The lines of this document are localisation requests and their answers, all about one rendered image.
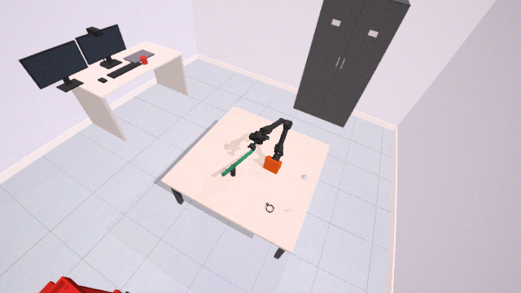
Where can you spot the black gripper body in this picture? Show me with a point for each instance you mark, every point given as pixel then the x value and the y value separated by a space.
pixel 253 145

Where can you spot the green cylindrical rod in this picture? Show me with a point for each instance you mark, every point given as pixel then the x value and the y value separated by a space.
pixel 237 163

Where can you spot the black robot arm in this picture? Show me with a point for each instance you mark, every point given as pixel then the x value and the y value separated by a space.
pixel 262 136

